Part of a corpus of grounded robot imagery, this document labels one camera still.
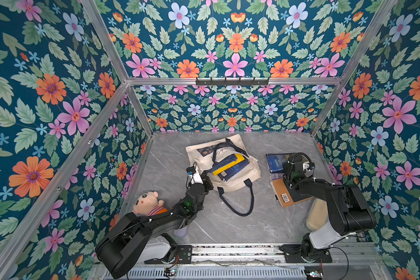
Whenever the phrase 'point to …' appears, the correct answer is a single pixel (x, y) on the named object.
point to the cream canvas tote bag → (202, 154)
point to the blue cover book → (275, 162)
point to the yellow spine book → (228, 166)
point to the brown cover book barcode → (282, 194)
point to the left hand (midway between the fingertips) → (208, 170)
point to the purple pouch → (181, 232)
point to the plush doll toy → (147, 203)
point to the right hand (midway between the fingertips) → (290, 160)
